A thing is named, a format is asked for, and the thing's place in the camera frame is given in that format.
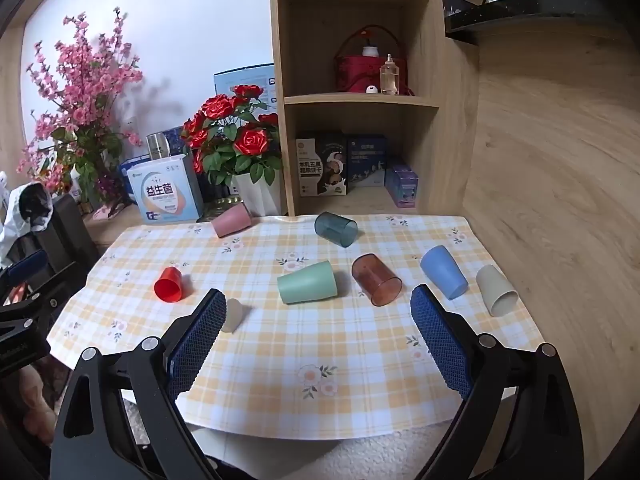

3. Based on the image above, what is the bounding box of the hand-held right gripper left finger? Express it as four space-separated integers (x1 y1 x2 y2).
49 288 228 480

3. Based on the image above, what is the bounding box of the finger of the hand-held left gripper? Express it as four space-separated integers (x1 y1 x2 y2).
0 272 76 330
0 249 50 288

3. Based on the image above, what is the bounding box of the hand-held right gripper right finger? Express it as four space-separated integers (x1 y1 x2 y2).
410 284 586 480

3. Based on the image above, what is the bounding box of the small grey cup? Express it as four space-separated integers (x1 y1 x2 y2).
220 298 245 334

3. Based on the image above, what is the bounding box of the red cup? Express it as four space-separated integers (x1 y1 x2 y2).
153 266 183 303

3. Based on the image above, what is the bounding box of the blue cup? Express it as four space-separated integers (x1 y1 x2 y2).
419 245 469 300

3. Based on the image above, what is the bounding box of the beige cup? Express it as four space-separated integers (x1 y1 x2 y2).
475 264 519 318

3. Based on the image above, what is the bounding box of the brown transparent cup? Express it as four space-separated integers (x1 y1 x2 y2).
351 253 403 307

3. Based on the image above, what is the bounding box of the green cup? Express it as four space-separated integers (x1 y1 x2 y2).
277 260 337 306

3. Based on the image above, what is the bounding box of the pink cup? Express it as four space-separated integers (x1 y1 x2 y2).
210 205 252 239

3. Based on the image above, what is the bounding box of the dark teal transparent cup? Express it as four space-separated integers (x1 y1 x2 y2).
314 211 358 248

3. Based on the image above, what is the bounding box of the person's left hand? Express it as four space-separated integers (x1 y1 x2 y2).
19 364 59 445

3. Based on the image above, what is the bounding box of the black chair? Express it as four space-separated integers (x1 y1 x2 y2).
30 194 101 283

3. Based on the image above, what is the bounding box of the white cloth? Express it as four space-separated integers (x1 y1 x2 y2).
0 172 54 261

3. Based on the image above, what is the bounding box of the yellow checked floral tablecloth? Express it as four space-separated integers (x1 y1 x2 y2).
50 214 547 442

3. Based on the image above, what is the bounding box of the white and blue carton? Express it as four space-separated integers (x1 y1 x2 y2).
126 155 205 225

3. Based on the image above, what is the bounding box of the white ribbed vase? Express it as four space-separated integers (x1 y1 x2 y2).
231 170 283 217

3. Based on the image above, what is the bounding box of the purple box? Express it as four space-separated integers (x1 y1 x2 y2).
385 162 420 209

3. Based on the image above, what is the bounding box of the metal tin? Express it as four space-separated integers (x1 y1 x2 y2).
146 131 171 162

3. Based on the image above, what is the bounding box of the pink blossom bouquet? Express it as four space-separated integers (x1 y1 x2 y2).
17 7 146 211

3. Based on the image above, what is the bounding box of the dark blue patterned box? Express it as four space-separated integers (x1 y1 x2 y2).
162 125 195 159

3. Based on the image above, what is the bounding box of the red rose bouquet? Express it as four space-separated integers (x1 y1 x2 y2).
180 84 284 188

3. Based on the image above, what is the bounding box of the wooden shelf unit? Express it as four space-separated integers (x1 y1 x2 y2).
269 0 481 219

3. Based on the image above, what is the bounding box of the white and dark snack box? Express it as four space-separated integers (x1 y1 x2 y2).
295 132 349 199

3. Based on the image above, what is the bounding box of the large blue white box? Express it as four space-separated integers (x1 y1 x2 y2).
214 64 277 111

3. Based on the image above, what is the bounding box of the glass perfume bottle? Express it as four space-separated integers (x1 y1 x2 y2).
380 53 401 96

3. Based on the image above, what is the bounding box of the red basket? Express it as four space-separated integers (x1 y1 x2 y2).
333 24 416 97

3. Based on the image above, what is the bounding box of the black speckled shelf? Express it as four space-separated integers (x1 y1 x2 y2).
442 0 623 37

